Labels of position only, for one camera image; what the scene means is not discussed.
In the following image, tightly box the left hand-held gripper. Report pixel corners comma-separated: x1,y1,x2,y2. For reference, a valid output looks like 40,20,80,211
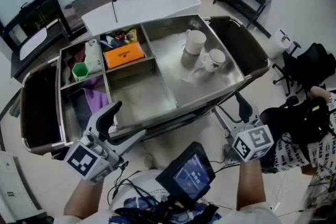
64,101,147,184

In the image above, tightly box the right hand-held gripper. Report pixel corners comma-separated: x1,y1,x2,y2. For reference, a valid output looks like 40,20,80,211
213,91,275,163

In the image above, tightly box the purple cloth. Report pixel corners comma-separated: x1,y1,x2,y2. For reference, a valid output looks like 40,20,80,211
83,76,110,115

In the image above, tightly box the stainless steel cart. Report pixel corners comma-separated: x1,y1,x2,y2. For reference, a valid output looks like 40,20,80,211
19,14,271,157

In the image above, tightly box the dark grey cloth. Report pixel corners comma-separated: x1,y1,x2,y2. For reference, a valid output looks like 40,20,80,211
67,88,92,129

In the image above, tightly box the white leaf-print mug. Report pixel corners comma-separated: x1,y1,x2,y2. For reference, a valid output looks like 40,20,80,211
199,48,226,73

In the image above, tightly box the green hexagonal cup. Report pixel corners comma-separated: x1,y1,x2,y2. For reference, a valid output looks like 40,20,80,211
71,62,89,82

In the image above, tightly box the orange box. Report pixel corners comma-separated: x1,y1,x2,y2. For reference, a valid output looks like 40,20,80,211
103,41,146,70

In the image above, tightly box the white plastic bag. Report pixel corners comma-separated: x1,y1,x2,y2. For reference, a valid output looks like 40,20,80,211
84,38,103,74

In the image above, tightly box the plain white mug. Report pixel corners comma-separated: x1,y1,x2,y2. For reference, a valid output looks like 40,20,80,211
181,29,207,56

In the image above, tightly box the maroon cloth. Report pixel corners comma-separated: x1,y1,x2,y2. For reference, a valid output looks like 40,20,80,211
62,46,87,82

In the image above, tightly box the blue snack packet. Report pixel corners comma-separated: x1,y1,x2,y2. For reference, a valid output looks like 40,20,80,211
100,39,116,49

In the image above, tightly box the yellow snack packet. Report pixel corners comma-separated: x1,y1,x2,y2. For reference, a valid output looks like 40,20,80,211
125,28,138,44

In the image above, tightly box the person's right forearm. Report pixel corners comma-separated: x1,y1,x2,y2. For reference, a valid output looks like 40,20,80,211
236,158,267,211

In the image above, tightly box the person's left forearm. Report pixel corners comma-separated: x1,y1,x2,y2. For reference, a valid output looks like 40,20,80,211
64,178,106,220

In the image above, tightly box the person's left shoe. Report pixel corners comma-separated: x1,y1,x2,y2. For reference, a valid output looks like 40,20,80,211
143,154,156,169

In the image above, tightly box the person's white printed shirt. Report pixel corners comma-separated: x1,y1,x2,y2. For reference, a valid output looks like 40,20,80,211
54,169,283,224

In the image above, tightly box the black chest monitor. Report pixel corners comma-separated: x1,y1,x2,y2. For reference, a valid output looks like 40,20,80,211
155,141,216,201

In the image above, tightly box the white trash bin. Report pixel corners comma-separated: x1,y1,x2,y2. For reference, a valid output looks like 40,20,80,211
267,28,292,60

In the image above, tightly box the black chest harness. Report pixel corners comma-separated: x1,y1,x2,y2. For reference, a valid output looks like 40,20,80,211
115,200,218,224

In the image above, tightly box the black office chair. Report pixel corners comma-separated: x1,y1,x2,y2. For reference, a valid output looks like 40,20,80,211
272,41,336,98

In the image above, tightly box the green rolled mat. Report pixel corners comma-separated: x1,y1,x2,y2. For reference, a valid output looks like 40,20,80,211
9,97,22,118

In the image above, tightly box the white cabinet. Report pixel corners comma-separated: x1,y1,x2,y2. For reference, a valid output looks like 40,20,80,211
0,151,47,224

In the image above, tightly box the black vanity cabinet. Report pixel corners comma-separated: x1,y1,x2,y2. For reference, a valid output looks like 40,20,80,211
0,0,87,82

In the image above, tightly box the white basin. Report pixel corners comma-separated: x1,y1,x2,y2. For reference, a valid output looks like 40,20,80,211
19,27,48,61

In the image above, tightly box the black hand shower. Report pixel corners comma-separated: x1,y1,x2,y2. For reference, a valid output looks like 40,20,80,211
111,0,119,23

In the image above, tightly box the black cable bundle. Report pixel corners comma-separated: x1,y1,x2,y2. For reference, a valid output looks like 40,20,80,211
107,161,158,208

